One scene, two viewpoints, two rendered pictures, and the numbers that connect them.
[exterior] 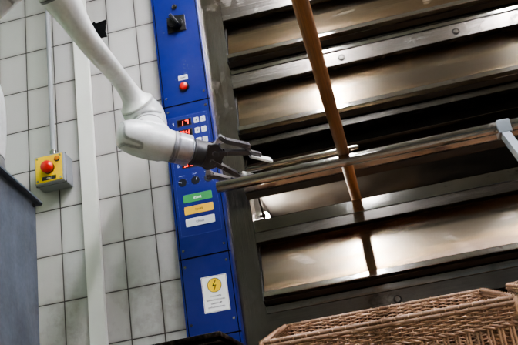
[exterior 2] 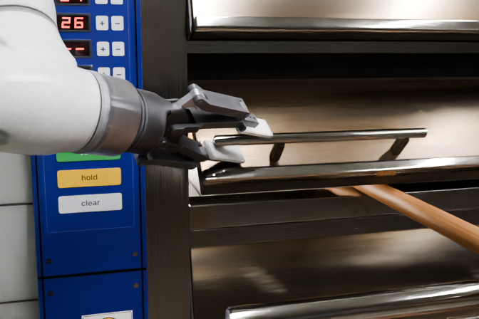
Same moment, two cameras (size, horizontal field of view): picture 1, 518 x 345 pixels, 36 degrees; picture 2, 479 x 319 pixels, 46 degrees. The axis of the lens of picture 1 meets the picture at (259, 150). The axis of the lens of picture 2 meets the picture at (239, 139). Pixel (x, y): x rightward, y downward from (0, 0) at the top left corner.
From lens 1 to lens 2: 172 cm
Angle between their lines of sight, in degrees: 39
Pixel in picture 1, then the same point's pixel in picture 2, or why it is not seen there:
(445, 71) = not seen: outside the picture
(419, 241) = (439, 273)
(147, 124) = (26, 73)
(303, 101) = not seen: outside the picture
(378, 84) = not seen: outside the picture
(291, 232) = (254, 238)
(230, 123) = not seen: outside the picture
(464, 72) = not seen: outside the picture
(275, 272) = (216, 302)
